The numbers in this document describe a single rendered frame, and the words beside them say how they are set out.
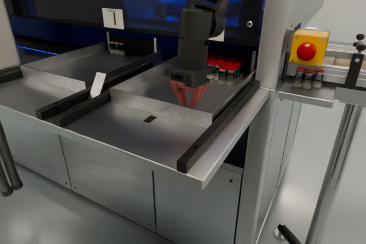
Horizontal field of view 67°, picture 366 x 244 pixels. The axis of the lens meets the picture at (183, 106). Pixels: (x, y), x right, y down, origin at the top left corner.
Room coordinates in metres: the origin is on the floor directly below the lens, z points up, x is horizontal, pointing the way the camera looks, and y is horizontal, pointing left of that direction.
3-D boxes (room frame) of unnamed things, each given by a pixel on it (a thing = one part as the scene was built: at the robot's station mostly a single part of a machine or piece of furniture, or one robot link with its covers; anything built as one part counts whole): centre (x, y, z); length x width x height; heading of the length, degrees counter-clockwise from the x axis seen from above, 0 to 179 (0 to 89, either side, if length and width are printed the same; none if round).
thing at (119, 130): (0.70, 0.16, 0.87); 0.70 x 0.48 x 0.02; 60
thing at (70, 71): (0.84, 0.27, 0.90); 0.34 x 0.26 x 0.04; 150
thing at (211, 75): (0.75, -0.07, 0.90); 0.18 x 0.02 x 0.05; 60
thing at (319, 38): (0.65, -0.30, 1.00); 0.08 x 0.07 x 0.07; 150
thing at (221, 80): (0.70, -0.11, 0.90); 0.02 x 0.02 x 0.05
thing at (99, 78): (0.57, 0.23, 0.91); 0.14 x 0.03 x 0.06; 151
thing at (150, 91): (0.67, -0.03, 0.90); 0.34 x 0.26 x 0.04; 150
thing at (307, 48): (0.61, -0.28, 0.99); 0.04 x 0.04 x 0.04; 60
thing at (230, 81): (0.69, -0.13, 0.90); 0.02 x 0.02 x 0.05
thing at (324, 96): (0.68, -0.34, 0.87); 0.14 x 0.13 x 0.02; 150
